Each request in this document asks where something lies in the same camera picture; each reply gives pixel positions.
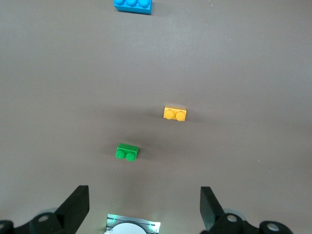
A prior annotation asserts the blue three-stud toy block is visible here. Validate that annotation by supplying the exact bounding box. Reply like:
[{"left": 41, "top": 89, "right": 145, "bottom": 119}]
[{"left": 113, "top": 0, "right": 152, "bottom": 15}]

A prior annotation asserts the yellow two-stud toy block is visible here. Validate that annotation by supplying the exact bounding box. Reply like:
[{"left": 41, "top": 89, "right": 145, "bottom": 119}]
[{"left": 162, "top": 106, "right": 188, "bottom": 122}]

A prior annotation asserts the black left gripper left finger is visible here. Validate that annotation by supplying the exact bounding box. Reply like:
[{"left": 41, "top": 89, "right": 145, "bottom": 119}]
[{"left": 0, "top": 185, "right": 90, "bottom": 234}]

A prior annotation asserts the green two-stud toy block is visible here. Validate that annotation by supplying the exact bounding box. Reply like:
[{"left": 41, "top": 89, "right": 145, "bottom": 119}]
[{"left": 115, "top": 143, "right": 140, "bottom": 162}]

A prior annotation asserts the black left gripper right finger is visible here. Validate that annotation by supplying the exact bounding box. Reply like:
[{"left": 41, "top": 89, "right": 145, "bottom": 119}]
[{"left": 199, "top": 186, "right": 294, "bottom": 234}]

